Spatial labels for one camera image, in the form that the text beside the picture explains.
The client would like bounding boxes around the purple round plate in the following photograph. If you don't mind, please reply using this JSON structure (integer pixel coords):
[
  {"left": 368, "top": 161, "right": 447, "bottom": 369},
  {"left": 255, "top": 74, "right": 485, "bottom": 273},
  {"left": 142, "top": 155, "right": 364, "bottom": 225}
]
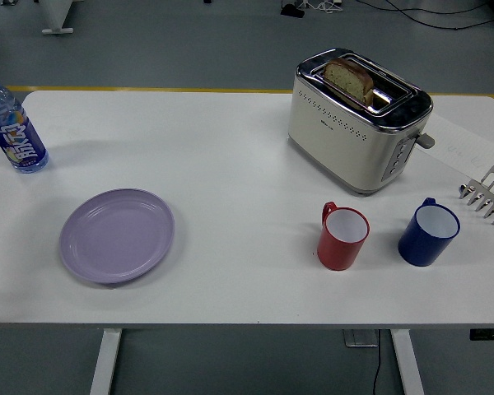
[{"left": 58, "top": 188, "right": 176, "bottom": 286}]

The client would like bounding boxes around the red mug white inside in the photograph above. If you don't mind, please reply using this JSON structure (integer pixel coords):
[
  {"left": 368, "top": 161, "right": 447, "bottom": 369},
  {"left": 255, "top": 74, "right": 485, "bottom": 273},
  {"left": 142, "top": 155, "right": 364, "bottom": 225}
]
[{"left": 316, "top": 201, "right": 371, "bottom": 272}]

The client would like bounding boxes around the cream and chrome toaster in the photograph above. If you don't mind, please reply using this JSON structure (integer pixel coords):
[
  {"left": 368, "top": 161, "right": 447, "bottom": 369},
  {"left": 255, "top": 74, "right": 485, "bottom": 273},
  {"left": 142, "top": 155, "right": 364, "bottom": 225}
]
[{"left": 287, "top": 48, "right": 436, "bottom": 197}]

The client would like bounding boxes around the slice of toasted bread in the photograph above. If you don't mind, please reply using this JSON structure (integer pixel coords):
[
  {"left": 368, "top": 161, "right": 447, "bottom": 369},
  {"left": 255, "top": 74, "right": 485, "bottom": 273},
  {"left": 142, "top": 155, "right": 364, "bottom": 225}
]
[{"left": 322, "top": 57, "right": 375, "bottom": 104}]

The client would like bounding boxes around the blue mug white inside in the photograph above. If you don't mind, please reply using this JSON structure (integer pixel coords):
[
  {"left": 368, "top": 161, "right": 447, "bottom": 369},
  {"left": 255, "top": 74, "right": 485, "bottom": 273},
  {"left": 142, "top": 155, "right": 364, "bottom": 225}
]
[{"left": 397, "top": 197, "right": 461, "bottom": 267}]

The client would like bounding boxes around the white table leg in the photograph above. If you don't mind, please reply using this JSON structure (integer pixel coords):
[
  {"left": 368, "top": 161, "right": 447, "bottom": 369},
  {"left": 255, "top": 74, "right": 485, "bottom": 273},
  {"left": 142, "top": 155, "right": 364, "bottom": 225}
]
[
  {"left": 390, "top": 328, "right": 426, "bottom": 395},
  {"left": 89, "top": 328, "right": 123, "bottom": 395}
]

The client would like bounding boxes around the white paper sheet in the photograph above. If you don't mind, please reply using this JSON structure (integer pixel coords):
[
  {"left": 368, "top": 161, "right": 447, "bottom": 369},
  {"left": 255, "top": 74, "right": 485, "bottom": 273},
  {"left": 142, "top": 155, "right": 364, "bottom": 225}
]
[{"left": 416, "top": 109, "right": 494, "bottom": 179}]

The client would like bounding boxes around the blue labelled drink bottle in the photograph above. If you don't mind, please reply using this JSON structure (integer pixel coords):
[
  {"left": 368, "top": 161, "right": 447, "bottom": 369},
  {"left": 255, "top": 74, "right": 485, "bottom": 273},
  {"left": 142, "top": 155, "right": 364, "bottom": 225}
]
[{"left": 0, "top": 71, "right": 49, "bottom": 174}]

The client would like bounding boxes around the silver metal toast rack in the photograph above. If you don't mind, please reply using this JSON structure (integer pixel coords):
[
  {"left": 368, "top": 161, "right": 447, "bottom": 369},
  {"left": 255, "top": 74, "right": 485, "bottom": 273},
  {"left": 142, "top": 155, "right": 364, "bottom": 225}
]
[{"left": 459, "top": 165, "right": 494, "bottom": 226}]

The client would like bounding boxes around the white furniture foot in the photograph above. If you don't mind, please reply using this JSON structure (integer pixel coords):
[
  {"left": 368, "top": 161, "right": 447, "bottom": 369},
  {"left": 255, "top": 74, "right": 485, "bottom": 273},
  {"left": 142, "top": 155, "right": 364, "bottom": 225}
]
[{"left": 35, "top": 0, "right": 75, "bottom": 35}]

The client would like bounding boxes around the grey bracket under table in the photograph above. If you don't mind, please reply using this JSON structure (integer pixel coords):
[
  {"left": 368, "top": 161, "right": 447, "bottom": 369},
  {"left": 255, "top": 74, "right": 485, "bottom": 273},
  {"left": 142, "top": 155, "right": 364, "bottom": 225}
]
[{"left": 343, "top": 329, "right": 380, "bottom": 349}]

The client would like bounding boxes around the black cable under table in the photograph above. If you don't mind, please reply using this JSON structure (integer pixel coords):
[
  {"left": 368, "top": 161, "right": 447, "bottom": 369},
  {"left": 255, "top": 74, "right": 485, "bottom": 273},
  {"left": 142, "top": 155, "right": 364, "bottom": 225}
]
[{"left": 370, "top": 345, "right": 383, "bottom": 395}]

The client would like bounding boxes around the black floor cable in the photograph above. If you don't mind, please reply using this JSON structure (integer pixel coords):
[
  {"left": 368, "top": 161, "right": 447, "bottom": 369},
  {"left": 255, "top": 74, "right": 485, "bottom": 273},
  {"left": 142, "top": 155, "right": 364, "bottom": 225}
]
[{"left": 384, "top": 0, "right": 494, "bottom": 30}]

